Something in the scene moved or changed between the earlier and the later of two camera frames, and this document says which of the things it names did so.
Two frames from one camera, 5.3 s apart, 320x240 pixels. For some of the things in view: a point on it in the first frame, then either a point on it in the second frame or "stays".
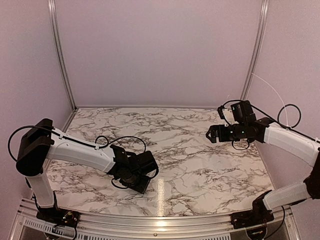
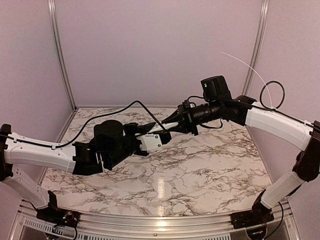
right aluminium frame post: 258,38 stays
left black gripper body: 135,184 → 128,127
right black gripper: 213,129 → 179,115
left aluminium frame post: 51,7 stays
